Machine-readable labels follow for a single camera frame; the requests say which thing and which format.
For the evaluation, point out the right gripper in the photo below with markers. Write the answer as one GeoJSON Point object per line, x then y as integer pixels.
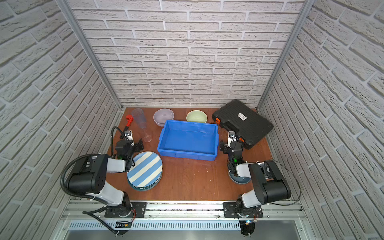
{"type": "Point", "coordinates": [227, 146]}

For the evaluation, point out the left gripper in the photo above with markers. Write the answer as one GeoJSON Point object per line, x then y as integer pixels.
{"type": "Point", "coordinates": [135, 145]}

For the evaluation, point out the blue white striped plate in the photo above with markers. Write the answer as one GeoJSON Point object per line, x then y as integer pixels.
{"type": "Point", "coordinates": [148, 165]}

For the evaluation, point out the green rimmed white plate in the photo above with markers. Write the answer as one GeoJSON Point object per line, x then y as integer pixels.
{"type": "Point", "coordinates": [149, 186]}

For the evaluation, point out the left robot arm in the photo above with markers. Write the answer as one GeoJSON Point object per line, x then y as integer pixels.
{"type": "Point", "coordinates": [85, 177]}

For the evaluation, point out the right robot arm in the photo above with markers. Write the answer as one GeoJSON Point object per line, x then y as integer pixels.
{"type": "Point", "coordinates": [269, 184]}

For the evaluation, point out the blue plastic bin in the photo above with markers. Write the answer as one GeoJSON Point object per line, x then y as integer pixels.
{"type": "Point", "coordinates": [188, 140]}

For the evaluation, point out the black tool case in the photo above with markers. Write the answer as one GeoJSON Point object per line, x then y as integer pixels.
{"type": "Point", "coordinates": [249, 126]}

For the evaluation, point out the grey blue bowl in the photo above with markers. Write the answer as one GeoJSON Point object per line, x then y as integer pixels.
{"type": "Point", "coordinates": [241, 177]}

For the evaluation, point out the red pipe wrench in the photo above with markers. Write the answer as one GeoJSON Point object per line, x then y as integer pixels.
{"type": "Point", "coordinates": [129, 119]}

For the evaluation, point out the lavender bowl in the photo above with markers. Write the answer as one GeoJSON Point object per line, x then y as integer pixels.
{"type": "Point", "coordinates": [162, 115]}

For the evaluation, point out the light green bowl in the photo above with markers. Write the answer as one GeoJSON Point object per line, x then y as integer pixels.
{"type": "Point", "coordinates": [196, 116]}

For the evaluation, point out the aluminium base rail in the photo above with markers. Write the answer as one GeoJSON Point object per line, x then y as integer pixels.
{"type": "Point", "coordinates": [204, 215]}

